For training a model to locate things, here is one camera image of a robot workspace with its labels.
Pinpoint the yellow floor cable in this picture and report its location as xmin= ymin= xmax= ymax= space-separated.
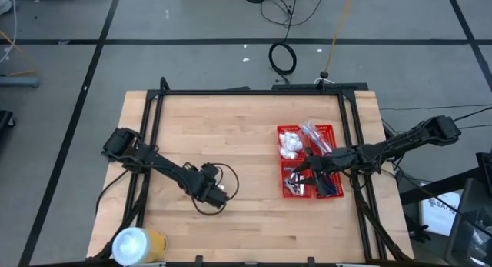
xmin=0 ymin=30 xmax=38 ymax=76

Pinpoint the long black hanging cable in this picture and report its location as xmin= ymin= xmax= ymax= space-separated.
xmin=259 ymin=0 xmax=327 ymax=45

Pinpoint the black chair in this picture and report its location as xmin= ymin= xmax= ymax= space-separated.
xmin=444 ymin=177 xmax=492 ymax=267

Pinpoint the black slanted bar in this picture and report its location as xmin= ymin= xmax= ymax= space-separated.
xmin=399 ymin=167 xmax=481 ymax=206

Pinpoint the thin black floor cable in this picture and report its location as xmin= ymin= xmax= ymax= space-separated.
xmin=453 ymin=106 xmax=492 ymax=130
xmin=378 ymin=103 xmax=492 ymax=112

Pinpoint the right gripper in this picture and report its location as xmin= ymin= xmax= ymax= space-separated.
xmin=291 ymin=146 xmax=357 ymax=197

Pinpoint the white printed box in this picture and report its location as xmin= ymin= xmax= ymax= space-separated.
xmin=418 ymin=192 xmax=461 ymax=237

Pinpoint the black chair caster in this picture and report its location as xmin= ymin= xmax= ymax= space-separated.
xmin=407 ymin=216 xmax=434 ymax=245

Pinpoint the red plastic mesh basket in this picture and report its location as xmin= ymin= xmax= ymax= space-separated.
xmin=312 ymin=169 xmax=344 ymax=199
xmin=281 ymin=159 xmax=314 ymax=199
xmin=277 ymin=125 xmax=308 ymax=160
xmin=305 ymin=124 xmax=337 ymax=160

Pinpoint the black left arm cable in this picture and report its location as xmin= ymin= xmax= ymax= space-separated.
xmin=180 ymin=162 xmax=240 ymax=217

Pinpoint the grey table foot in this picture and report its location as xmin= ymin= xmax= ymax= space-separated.
xmin=0 ymin=75 xmax=41 ymax=88

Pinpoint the yellow hanging cable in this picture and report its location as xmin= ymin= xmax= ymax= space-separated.
xmin=324 ymin=0 xmax=357 ymax=74

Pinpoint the white floor cable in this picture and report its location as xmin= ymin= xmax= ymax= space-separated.
xmin=0 ymin=0 xmax=19 ymax=65

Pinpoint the black floor object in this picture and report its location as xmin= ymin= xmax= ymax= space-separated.
xmin=0 ymin=109 xmax=16 ymax=141

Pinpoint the black aluminium table frame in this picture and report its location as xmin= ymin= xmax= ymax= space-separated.
xmin=91 ymin=76 xmax=414 ymax=267

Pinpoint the long packed metal nail file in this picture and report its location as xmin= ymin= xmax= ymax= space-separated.
xmin=284 ymin=171 xmax=308 ymax=183

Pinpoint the coiled black floor cable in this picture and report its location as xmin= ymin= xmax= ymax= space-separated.
xmin=268 ymin=42 xmax=298 ymax=76

